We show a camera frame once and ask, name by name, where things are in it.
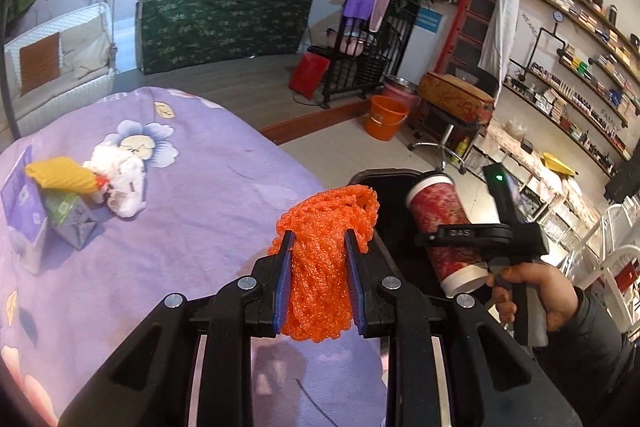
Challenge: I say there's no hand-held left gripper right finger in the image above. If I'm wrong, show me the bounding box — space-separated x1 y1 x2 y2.
344 228 583 427

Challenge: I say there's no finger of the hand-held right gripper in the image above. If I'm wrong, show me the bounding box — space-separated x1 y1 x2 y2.
413 223 515 249

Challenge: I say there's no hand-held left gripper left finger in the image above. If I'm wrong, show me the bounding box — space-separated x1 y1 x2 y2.
57 231 296 427

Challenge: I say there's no red patterned paper cup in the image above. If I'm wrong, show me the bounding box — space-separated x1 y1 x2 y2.
405 173 491 299

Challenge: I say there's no orange foam net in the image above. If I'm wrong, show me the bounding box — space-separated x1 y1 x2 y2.
265 186 378 343

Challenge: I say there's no black trash bin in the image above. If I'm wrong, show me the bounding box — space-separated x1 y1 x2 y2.
346 168 481 308

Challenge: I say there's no white tissue wad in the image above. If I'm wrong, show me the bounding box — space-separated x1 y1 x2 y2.
82 141 147 220

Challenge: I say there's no green drink carton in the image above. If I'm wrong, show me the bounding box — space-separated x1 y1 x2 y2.
42 191 98 252

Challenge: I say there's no yellow foam net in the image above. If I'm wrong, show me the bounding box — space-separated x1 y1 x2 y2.
25 156 101 195

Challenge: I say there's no purple packet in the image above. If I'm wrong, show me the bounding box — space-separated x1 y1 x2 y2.
0 146 51 275

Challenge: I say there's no person's right forearm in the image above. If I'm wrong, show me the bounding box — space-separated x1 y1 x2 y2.
537 287 640 427

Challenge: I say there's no person's right hand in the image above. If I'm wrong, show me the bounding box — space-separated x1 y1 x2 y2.
486 263 581 333

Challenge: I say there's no lace covered cabinet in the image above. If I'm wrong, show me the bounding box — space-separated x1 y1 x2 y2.
465 117 601 253

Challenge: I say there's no yellow dustpan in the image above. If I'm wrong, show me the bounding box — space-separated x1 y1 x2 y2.
542 152 578 178

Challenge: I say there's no white metal rack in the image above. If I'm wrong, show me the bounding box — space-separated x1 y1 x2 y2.
565 199 640 338

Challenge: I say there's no swivel stool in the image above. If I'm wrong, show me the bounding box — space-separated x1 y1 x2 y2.
407 107 493 168

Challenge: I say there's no black hanging cloth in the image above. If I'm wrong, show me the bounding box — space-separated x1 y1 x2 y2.
602 142 640 202

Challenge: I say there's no orange bucket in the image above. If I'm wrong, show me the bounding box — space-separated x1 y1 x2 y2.
363 95 409 142

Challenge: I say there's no pink plastic tub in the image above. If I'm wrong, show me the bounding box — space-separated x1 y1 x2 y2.
382 83 421 108

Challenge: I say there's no black iron rack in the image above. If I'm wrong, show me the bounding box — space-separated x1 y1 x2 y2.
320 2 421 108

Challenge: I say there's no black pipe fixture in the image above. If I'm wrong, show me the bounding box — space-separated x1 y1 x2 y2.
510 9 568 82

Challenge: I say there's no red bag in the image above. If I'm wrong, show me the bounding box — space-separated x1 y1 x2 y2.
289 49 332 102

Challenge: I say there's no red ladder shelf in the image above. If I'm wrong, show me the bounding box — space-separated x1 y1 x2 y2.
432 0 506 78

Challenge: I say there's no pink washbasin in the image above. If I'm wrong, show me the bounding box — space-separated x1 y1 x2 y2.
325 27 376 56

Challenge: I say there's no pink towel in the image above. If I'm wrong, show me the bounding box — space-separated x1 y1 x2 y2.
369 0 395 34

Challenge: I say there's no green floral covered counter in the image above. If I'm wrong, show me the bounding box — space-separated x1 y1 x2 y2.
136 0 313 76

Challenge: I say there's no white wicker swing sofa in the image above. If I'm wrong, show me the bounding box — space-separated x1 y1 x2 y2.
2 2 118 138

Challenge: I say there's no beige cushion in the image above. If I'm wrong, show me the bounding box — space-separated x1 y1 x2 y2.
57 14 108 72

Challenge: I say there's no orange cushion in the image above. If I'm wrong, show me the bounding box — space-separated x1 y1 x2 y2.
19 32 63 96

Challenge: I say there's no wall shelf of bottles and boxes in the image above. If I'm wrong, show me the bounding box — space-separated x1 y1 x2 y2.
504 76 632 162

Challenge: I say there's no wall shelf of coloured boxes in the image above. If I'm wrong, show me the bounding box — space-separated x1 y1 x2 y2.
559 54 638 125

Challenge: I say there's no blue wall sign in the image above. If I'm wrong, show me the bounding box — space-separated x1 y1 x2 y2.
415 7 443 32

